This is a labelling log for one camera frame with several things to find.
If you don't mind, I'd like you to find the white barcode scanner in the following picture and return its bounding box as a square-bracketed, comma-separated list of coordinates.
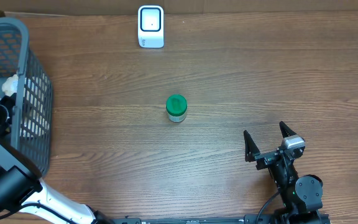
[137, 5, 164, 49]

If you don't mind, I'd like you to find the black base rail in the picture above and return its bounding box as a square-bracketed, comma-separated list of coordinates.
[111, 215, 331, 224]

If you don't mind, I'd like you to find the grey plastic basket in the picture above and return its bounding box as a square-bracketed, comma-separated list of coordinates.
[0, 17, 53, 175]

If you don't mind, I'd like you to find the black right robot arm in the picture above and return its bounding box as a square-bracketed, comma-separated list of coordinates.
[244, 121, 330, 224]

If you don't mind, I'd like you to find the green lid jar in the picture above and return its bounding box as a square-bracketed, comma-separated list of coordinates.
[166, 95, 188, 123]

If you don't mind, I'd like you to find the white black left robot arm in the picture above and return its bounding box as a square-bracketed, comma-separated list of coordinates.
[0, 139, 112, 223]

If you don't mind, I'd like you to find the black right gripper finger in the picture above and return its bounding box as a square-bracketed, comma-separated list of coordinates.
[279, 121, 296, 138]
[244, 130, 260, 162]

